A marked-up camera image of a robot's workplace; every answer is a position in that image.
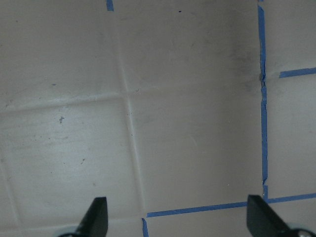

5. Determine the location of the brown paper table cover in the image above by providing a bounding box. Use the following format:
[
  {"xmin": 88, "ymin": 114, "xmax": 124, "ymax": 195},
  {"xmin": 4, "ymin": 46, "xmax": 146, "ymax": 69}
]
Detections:
[{"xmin": 0, "ymin": 0, "xmax": 316, "ymax": 237}]

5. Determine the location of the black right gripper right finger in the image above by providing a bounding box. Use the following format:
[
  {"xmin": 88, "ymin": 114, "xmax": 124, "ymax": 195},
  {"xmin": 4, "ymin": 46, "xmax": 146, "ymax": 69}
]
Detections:
[{"xmin": 246, "ymin": 195, "xmax": 306, "ymax": 237}]

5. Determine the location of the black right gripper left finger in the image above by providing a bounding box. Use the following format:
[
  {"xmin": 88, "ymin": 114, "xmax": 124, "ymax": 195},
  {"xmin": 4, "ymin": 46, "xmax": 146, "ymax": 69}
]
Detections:
[{"xmin": 74, "ymin": 197, "xmax": 108, "ymax": 237}]

